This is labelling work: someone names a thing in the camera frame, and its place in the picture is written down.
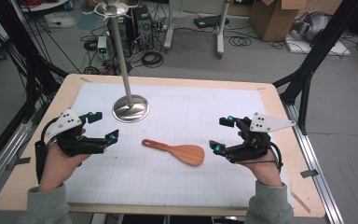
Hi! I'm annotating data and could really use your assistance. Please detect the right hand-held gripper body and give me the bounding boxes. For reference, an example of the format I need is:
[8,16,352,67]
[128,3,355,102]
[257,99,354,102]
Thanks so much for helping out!
[225,112,296,164]

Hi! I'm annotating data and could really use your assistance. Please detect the wooden spatula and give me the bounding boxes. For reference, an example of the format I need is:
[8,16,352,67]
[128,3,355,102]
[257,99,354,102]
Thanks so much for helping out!
[141,138,206,167]

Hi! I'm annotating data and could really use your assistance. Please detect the white stand leg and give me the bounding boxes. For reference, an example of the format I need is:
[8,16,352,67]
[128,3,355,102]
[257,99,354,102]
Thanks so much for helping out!
[163,0,177,53]
[215,0,231,60]

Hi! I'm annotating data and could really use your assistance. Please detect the black computer tower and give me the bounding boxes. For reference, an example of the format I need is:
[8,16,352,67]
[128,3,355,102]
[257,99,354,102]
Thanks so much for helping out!
[131,6,155,51]

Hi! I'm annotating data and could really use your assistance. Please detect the beige masking tape strip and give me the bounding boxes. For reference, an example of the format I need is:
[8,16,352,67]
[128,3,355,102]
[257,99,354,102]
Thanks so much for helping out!
[289,189,312,215]

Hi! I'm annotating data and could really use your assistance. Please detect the white foam board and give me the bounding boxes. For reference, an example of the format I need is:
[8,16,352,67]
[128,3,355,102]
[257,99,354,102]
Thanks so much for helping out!
[284,32,352,58]

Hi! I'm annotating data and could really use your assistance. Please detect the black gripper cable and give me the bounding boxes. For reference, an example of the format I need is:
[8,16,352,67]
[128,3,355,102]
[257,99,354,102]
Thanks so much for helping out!
[34,117,61,185]
[245,141,284,174]

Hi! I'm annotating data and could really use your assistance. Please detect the black cable coil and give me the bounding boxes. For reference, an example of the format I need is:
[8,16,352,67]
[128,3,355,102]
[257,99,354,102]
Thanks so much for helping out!
[83,37,99,52]
[141,50,165,69]
[228,35,253,48]

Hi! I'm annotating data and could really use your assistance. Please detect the white round table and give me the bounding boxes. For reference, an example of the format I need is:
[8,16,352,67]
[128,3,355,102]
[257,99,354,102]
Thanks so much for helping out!
[19,0,72,14]

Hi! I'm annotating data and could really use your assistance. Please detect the grey tape strip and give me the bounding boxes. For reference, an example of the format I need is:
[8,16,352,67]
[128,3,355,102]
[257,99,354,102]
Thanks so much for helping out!
[299,169,320,179]

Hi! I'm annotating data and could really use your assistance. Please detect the dark computer tower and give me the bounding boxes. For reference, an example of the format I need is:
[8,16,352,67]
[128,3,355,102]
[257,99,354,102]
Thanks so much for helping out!
[106,15,135,58]

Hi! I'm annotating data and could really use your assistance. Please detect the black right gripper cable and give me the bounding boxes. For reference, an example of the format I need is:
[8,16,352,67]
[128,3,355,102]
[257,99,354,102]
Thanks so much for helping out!
[245,141,284,174]

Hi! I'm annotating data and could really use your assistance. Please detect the small white device green light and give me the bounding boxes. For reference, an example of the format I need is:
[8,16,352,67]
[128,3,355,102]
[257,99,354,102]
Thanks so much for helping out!
[96,35,108,61]

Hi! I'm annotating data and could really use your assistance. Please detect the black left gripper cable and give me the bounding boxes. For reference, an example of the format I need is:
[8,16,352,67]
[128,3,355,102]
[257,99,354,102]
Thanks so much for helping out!
[34,117,61,185]

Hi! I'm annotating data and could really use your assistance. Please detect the grey vacuum cleaner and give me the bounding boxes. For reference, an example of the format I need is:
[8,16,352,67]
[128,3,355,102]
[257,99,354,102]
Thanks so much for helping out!
[291,11,333,43]

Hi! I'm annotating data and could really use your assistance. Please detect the black flat device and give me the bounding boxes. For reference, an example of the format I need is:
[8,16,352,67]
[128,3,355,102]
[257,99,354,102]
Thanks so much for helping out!
[193,14,230,30]

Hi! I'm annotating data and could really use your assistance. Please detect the aluminium rail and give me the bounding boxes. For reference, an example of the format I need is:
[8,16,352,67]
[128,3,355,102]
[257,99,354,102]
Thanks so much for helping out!
[0,101,45,204]
[282,102,345,224]

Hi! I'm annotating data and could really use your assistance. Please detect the clear plastic bag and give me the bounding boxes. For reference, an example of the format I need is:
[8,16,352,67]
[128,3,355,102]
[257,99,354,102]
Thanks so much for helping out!
[44,11,77,30]

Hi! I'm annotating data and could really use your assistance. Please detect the white gridded mat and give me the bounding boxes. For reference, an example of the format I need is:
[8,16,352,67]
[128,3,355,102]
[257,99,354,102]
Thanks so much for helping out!
[64,81,296,209]

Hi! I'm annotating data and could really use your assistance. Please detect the large cardboard box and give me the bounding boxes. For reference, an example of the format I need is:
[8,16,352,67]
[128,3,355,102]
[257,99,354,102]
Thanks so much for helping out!
[249,0,310,43]

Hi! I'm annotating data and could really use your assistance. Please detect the metal hook stand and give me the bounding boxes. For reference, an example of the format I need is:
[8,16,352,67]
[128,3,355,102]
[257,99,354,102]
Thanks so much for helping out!
[92,0,151,124]

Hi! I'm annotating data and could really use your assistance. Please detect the black metal frame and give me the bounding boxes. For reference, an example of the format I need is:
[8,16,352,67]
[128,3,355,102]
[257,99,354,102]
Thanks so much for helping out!
[0,0,70,175]
[272,0,358,135]

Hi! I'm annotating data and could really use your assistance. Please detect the person's left hand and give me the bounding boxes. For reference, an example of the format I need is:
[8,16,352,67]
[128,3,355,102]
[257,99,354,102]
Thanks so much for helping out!
[38,144,91,191]

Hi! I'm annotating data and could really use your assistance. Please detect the person's right hand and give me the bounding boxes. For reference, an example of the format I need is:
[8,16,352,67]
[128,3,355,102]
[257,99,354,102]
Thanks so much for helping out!
[239,148,284,188]

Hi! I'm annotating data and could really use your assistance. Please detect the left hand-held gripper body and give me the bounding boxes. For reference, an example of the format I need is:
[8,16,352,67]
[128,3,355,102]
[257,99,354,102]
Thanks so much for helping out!
[45,108,108,158]

